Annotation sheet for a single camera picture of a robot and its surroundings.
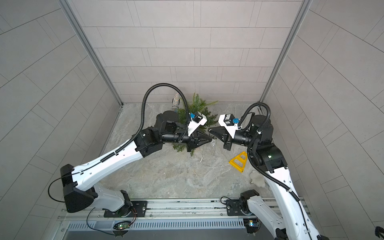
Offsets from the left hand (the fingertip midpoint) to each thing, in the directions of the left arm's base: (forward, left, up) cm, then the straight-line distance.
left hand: (212, 140), depth 58 cm
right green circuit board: (-24, -20, -33) cm, 46 cm away
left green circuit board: (-25, +38, -30) cm, 55 cm away
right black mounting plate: (-18, -12, -32) cm, 39 cm away
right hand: (+2, +1, +3) cm, 4 cm away
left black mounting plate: (-19, +35, -32) cm, 51 cm away
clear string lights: (+9, -1, -34) cm, 35 cm away
